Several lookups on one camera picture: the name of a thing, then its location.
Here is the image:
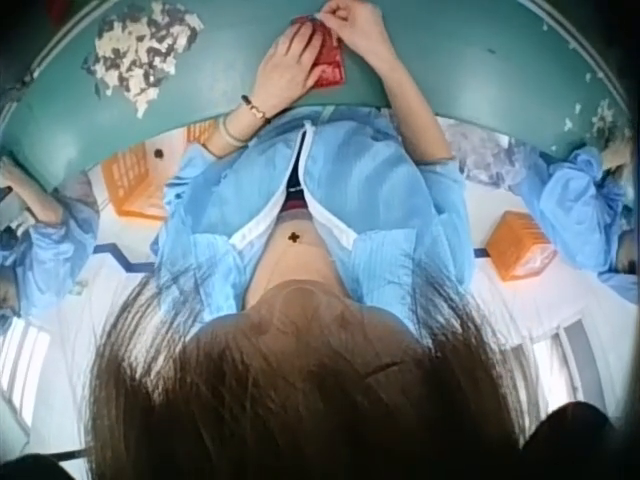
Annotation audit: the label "person's right hand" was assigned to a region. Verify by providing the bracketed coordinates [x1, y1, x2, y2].
[318, 0, 400, 65]

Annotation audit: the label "person's left hand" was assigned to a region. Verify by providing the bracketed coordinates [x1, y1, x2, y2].
[251, 21, 324, 120]

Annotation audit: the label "red foil packet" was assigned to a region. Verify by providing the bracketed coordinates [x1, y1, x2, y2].
[291, 13, 347, 92]

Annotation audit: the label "orange plastic crate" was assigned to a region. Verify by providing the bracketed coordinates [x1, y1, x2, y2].
[485, 210, 559, 283]
[100, 141, 170, 222]
[185, 119, 222, 147]

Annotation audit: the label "pile of white and dark pieces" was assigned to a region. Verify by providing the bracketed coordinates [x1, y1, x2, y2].
[82, 0, 206, 120]

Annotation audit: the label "clear bag of pale pieces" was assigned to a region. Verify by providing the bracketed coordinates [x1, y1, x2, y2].
[439, 118, 529, 192]

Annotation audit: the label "scattered white scraps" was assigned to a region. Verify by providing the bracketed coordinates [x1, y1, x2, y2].
[558, 95, 637, 147]

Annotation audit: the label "dark bead bracelet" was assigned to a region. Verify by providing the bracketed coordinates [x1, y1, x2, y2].
[240, 94, 272, 125]

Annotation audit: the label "pale bangle bracelet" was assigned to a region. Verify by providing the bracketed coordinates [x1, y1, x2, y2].
[218, 112, 250, 148]

